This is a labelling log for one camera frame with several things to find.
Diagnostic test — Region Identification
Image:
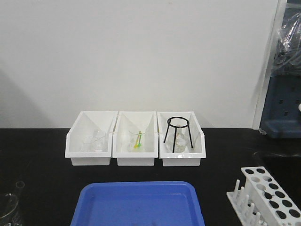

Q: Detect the blue-grey pegboard drying rack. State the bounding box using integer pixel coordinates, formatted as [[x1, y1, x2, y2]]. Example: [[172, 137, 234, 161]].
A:
[[259, 0, 301, 139]]

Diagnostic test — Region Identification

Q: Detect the white test tube rack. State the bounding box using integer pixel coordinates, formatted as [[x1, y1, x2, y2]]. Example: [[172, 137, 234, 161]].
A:
[[226, 166, 301, 226]]

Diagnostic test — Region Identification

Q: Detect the middle white storage bin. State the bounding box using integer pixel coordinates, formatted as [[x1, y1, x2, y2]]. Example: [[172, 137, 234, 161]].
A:
[[112, 111, 158, 166]]

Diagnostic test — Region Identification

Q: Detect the white storage bin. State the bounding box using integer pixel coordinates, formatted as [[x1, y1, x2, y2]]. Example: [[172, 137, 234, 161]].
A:
[[157, 112, 206, 167], [65, 111, 118, 166], [112, 111, 158, 166]]

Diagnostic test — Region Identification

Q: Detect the glass flask under tripod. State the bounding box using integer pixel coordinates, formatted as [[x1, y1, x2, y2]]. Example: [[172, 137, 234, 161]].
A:
[[165, 127, 188, 153]]

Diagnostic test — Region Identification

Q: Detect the right white storage bin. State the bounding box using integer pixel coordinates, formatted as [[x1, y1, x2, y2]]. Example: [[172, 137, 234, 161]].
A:
[[157, 112, 206, 167]]

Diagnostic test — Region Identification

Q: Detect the glassware in left bin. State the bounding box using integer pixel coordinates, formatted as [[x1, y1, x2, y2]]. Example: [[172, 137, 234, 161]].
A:
[[81, 130, 106, 152]]

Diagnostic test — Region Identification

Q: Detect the left white storage bin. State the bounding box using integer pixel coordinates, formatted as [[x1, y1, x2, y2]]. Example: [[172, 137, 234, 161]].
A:
[[65, 111, 118, 166]]

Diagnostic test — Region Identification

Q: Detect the blue plastic tray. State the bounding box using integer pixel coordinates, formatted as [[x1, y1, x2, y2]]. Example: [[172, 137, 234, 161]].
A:
[[71, 181, 205, 226]]

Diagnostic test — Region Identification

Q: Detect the plastic bag of pegs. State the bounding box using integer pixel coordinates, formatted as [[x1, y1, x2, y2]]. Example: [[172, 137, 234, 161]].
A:
[[273, 4, 301, 76]]

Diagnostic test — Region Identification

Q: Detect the black lab sink basin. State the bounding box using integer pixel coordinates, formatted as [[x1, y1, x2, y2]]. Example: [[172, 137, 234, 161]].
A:
[[253, 151, 301, 188]]

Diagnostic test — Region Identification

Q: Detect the glass beaker on counter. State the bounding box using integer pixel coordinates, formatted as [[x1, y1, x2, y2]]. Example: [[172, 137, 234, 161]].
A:
[[0, 193, 18, 226]]

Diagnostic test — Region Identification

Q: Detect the black wire tripod stand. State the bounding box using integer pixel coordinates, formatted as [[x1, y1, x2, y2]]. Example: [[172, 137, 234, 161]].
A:
[[163, 116, 194, 153]]

